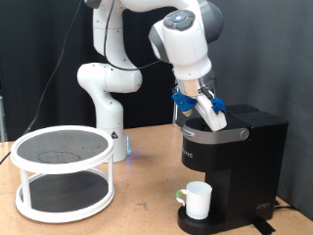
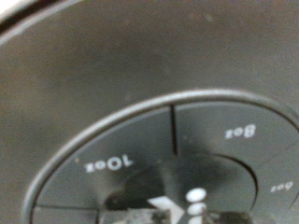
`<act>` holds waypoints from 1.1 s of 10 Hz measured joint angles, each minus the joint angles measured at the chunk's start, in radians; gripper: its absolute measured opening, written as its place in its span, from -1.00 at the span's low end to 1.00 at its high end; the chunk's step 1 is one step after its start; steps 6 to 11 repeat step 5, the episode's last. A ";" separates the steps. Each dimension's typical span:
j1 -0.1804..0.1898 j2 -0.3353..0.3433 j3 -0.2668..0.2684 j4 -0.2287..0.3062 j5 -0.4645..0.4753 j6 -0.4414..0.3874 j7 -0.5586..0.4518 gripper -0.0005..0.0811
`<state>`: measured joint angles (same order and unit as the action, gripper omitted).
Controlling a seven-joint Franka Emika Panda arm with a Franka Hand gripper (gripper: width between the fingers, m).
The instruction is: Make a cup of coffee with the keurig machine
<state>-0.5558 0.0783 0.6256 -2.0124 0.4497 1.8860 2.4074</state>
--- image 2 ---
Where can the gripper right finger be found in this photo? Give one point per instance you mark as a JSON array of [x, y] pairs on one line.
[[227, 218]]

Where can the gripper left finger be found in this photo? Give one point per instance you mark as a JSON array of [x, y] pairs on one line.
[[137, 217]]

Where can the black Keurig coffee machine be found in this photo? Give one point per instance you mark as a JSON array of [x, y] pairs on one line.
[[124, 77]]

